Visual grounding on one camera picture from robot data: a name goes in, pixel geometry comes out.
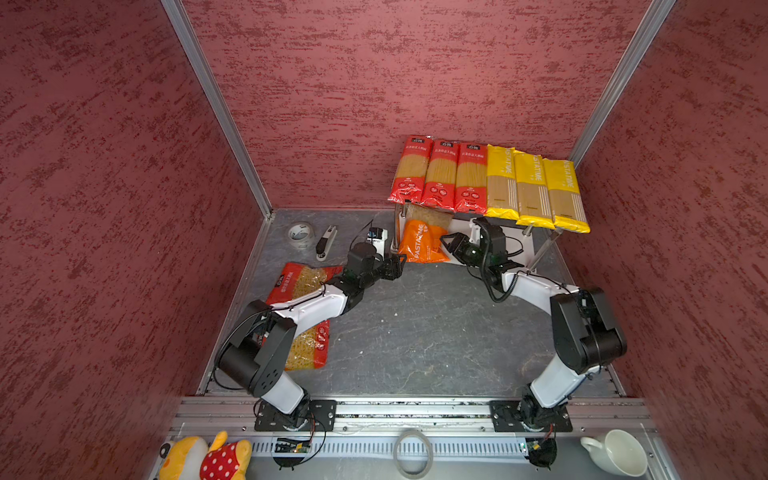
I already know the orange macaroni bag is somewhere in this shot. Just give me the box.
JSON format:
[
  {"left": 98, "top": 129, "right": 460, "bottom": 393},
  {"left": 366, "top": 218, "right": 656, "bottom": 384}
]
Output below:
[{"left": 398, "top": 204, "right": 453, "bottom": 264}]

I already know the yellow spaghetti bag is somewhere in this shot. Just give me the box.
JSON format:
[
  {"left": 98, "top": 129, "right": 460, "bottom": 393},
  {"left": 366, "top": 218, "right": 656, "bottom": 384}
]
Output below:
[
  {"left": 514, "top": 150, "right": 555, "bottom": 229},
  {"left": 543, "top": 159, "right": 591, "bottom": 234}
]

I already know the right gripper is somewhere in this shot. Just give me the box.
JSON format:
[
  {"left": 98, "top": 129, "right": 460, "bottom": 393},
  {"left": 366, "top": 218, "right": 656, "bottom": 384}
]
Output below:
[{"left": 438, "top": 232, "right": 489, "bottom": 269}]

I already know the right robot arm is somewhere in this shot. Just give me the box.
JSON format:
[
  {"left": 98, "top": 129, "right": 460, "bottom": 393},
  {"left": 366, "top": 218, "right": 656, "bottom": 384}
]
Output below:
[{"left": 441, "top": 217, "right": 628, "bottom": 432}]

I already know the red fusilli bag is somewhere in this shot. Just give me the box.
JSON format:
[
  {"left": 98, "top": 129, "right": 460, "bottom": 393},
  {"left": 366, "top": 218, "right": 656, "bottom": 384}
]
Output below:
[
  {"left": 285, "top": 320, "right": 330, "bottom": 371},
  {"left": 266, "top": 263, "right": 343, "bottom": 305}
]

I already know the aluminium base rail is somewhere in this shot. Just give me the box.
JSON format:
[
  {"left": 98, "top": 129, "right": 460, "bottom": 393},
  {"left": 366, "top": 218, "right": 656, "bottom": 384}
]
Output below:
[{"left": 169, "top": 396, "right": 661, "bottom": 462}]

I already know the white two-tier shelf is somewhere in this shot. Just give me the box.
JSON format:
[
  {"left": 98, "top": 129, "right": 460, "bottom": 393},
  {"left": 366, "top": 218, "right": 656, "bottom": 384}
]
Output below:
[{"left": 391, "top": 203, "right": 565, "bottom": 271}]

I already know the red spaghetti bag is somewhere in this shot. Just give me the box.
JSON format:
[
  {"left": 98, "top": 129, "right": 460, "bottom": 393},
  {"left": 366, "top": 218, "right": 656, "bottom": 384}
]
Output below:
[
  {"left": 388, "top": 136, "right": 434, "bottom": 204},
  {"left": 454, "top": 142, "right": 487, "bottom": 215},
  {"left": 420, "top": 140, "right": 460, "bottom": 211}
]

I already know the grey ring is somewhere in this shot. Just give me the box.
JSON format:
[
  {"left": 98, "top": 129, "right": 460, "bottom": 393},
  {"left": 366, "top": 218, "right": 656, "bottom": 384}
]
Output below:
[{"left": 392, "top": 428, "right": 435, "bottom": 480}]

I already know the yellow spaghetti bag crosswise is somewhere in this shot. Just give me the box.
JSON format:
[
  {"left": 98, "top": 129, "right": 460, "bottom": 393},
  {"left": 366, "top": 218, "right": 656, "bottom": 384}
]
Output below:
[{"left": 486, "top": 145, "right": 519, "bottom": 221}]

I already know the yellow plush toy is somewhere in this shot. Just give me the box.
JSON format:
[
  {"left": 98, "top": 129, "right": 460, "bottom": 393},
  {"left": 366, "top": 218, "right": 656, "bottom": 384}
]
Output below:
[{"left": 155, "top": 431, "right": 253, "bottom": 480}]

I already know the clear packing tape roll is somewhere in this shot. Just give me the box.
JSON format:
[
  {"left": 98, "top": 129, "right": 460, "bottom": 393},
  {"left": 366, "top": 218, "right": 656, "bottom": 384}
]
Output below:
[{"left": 286, "top": 222, "right": 315, "bottom": 251}]

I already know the white ceramic cup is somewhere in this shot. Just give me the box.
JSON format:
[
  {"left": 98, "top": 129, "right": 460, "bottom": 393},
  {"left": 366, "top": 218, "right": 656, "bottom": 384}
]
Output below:
[{"left": 580, "top": 429, "right": 648, "bottom": 478}]

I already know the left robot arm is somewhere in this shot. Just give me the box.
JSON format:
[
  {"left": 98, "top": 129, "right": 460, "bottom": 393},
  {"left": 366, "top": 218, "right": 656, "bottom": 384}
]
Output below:
[{"left": 214, "top": 242, "right": 407, "bottom": 430}]

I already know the black white stapler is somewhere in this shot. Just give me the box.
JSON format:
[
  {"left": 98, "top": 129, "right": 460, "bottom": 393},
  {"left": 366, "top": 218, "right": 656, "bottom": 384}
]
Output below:
[{"left": 315, "top": 225, "right": 338, "bottom": 262}]

